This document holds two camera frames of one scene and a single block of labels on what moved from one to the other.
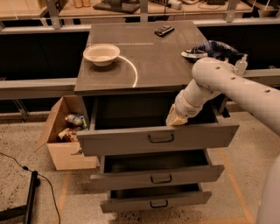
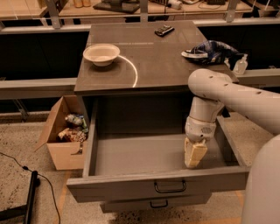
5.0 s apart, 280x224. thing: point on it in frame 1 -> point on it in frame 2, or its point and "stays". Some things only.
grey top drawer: x=122 y=125 -> x=137 y=166
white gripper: x=186 y=108 -> x=199 y=130
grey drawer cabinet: x=131 y=75 stays
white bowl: x=101 y=54 stays
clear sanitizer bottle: x=241 y=66 stays
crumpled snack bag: x=75 y=118 stays
